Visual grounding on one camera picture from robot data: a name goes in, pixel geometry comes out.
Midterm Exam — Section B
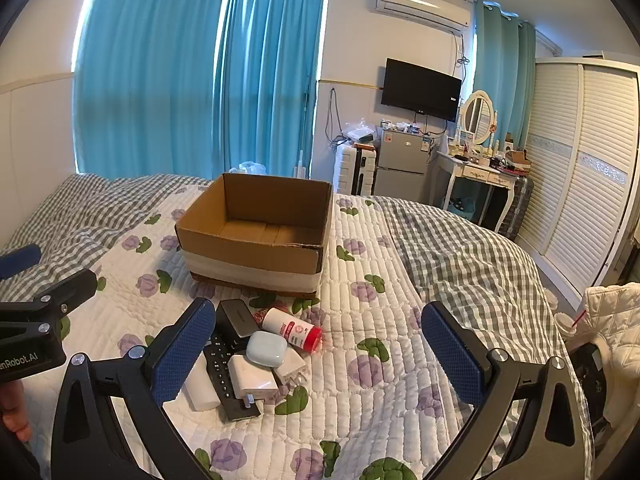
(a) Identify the white dressing table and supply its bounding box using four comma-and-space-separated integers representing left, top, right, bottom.
430, 149, 523, 233

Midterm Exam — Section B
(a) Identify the silver small fridge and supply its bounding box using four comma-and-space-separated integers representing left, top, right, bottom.
374, 127, 432, 203

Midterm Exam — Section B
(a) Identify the black wall television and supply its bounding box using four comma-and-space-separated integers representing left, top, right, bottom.
381, 58, 463, 123

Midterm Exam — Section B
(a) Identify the white louvred wardrobe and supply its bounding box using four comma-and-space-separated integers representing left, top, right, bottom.
515, 57, 640, 291

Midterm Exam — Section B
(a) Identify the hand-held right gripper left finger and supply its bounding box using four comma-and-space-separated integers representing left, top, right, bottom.
51, 297, 216, 480

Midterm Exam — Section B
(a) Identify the black power bank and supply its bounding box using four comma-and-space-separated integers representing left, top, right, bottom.
215, 299, 259, 341

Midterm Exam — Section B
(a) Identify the white drawer cabinet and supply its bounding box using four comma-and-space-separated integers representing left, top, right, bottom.
334, 142, 378, 196

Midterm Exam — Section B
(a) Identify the white quilted jacket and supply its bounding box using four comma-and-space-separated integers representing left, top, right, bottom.
580, 284, 640, 431

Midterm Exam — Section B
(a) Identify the white oval mirror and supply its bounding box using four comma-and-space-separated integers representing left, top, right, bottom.
459, 90, 497, 147

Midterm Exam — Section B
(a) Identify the wide blue curtain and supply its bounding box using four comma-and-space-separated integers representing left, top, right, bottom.
74, 0, 230, 183

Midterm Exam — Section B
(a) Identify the light blue earbuds case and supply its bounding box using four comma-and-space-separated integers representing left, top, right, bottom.
246, 330, 288, 366

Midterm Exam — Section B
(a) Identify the white charger adapter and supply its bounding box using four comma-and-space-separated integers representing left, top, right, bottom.
272, 347, 308, 386
228, 354, 279, 403

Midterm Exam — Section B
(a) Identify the brown cardboard box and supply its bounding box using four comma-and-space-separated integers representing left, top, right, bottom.
175, 173, 334, 297

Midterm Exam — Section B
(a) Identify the black remote control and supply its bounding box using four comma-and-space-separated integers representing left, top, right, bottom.
202, 332, 262, 422

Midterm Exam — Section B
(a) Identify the dark suitcase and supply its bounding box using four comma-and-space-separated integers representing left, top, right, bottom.
500, 175, 534, 241

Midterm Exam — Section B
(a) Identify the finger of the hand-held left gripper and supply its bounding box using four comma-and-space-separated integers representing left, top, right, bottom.
0, 269, 98, 333
0, 244, 42, 281

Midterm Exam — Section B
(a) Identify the narrow blue curtain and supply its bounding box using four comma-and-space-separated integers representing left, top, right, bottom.
212, 0, 328, 181

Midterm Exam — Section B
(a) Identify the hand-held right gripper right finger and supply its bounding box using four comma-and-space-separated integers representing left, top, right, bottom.
421, 301, 587, 480

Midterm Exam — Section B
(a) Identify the person's left hand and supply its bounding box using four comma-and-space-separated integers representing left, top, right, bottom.
0, 379, 34, 443

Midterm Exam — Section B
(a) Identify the grey checkered bedsheet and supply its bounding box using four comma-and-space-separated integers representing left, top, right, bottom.
0, 173, 596, 480

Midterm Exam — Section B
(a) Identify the teal curtain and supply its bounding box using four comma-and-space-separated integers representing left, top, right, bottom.
472, 0, 537, 153

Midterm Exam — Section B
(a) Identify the hanging wall cable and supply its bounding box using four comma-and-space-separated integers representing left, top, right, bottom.
326, 87, 347, 150

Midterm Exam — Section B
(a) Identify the white air conditioner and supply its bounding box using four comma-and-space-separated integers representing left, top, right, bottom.
376, 0, 472, 36

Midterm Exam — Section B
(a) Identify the white cylinder bottle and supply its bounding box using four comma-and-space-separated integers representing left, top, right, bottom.
186, 355, 223, 411

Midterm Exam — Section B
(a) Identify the clear plastic bag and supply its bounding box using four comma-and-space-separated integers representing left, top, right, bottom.
342, 120, 381, 146

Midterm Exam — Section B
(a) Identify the white bottle with red cap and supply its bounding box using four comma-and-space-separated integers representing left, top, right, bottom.
261, 307, 323, 352

